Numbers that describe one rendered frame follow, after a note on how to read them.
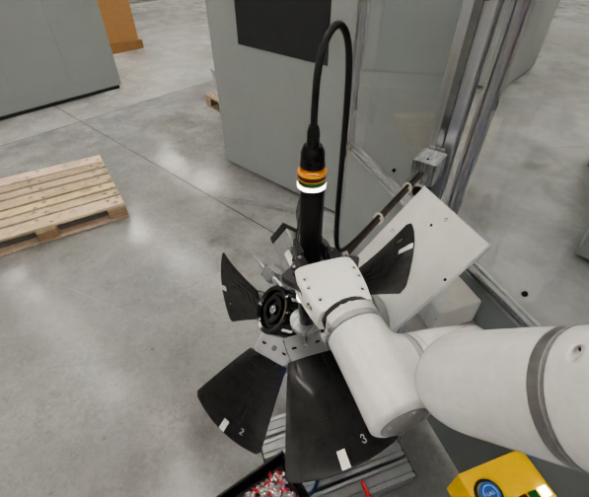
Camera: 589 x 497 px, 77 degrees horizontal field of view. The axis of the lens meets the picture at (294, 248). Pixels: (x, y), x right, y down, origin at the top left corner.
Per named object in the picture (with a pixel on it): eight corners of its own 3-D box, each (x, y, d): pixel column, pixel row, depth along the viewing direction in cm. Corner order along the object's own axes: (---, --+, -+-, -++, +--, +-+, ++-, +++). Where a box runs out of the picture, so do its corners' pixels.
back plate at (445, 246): (266, 313, 137) (263, 312, 136) (401, 164, 112) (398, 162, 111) (320, 462, 99) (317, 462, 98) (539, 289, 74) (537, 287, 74)
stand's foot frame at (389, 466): (367, 391, 201) (369, 385, 195) (412, 481, 169) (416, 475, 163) (256, 429, 186) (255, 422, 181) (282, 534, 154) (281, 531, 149)
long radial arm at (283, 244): (343, 299, 110) (317, 289, 103) (328, 316, 112) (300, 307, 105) (310, 239, 130) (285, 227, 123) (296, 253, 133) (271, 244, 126)
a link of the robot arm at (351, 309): (323, 358, 54) (316, 341, 56) (378, 341, 56) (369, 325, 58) (327, 322, 48) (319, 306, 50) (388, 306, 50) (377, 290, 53)
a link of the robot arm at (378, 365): (396, 308, 51) (335, 318, 48) (456, 395, 42) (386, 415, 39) (378, 344, 57) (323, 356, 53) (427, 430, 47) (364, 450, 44)
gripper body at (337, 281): (315, 345, 55) (291, 291, 63) (377, 327, 57) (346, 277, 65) (318, 314, 50) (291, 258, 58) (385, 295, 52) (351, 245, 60)
